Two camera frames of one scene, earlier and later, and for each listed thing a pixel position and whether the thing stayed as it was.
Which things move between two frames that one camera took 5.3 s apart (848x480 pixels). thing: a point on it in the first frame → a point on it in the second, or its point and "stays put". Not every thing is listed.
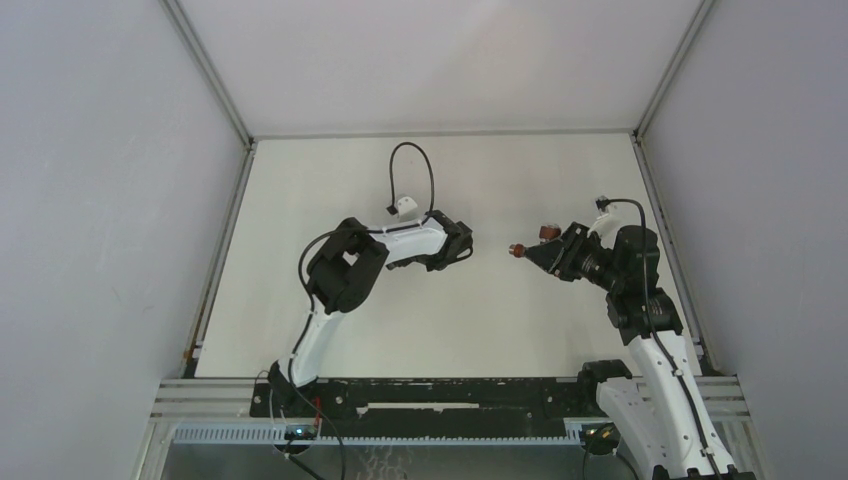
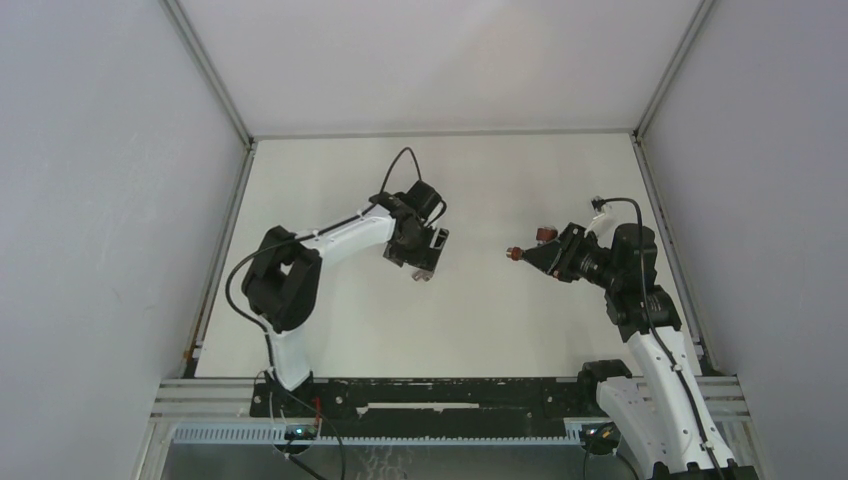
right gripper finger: (547, 254) stays put
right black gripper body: (583, 258) stays put
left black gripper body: (432, 263) → (416, 251)
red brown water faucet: (546, 232) stays put
